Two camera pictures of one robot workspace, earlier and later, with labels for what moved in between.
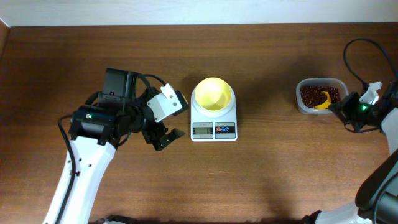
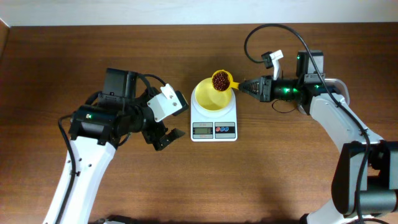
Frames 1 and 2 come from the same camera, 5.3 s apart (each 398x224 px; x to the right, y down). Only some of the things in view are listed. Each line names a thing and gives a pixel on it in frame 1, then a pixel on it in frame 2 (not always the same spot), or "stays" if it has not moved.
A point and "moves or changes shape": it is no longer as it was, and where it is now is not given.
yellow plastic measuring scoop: (325, 105) moves or changes shape
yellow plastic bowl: (212, 94) stays
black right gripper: (347, 106) -> (265, 88)
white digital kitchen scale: (214, 126) stays
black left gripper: (154, 134) stays
